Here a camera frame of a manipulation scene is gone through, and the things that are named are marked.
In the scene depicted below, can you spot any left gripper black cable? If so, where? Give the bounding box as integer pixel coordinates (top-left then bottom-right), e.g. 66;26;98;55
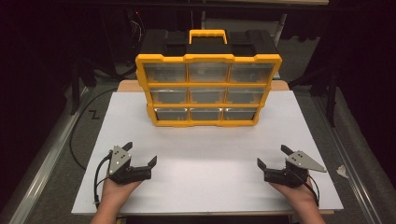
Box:
93;150;114;209

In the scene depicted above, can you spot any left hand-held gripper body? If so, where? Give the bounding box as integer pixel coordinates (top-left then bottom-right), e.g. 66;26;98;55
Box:
107;145;153;185

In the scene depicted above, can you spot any yellow black drawer organizer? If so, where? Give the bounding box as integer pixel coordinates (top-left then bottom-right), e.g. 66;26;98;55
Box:
134;29;283;128

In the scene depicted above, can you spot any person's right hand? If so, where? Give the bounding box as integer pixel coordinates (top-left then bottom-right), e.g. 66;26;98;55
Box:
268;178;319;209

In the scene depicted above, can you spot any black metal stand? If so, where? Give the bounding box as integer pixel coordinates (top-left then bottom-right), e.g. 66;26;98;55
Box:
289;67;340;129
69;57;98;117

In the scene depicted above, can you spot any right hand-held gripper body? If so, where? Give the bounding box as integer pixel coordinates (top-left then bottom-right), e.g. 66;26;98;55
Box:
263;149;328;189

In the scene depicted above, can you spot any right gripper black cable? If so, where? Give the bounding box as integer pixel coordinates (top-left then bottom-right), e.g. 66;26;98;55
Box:
292;169;320;208

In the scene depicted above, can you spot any bundle of thin wires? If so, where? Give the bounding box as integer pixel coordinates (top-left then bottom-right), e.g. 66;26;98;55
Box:
128;9;147;49

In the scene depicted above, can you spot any aluminium floor rail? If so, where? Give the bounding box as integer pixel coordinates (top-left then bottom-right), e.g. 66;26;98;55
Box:
8;86;92;224
311;95;376;224

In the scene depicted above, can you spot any yellow carry handle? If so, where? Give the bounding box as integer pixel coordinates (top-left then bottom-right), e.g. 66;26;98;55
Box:
189;29;228;45

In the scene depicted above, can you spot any white table board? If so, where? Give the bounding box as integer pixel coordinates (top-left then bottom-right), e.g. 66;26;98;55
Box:
71;90;344;216

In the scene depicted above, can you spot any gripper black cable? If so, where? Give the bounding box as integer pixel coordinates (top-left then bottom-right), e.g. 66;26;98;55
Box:
292;169;320;208
93;150;114;209

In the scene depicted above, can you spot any long black floor cable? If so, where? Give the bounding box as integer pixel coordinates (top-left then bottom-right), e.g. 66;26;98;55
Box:
69;87;120;172

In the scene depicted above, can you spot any person's left hand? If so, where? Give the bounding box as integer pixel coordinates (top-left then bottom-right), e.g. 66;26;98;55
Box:
98;178;143;207

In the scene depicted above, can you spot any white paper scrap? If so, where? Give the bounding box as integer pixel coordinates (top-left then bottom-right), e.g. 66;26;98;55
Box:
335;164;350;180

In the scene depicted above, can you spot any set of clear drawers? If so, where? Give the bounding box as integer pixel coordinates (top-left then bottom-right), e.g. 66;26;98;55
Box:
143;63;276;121

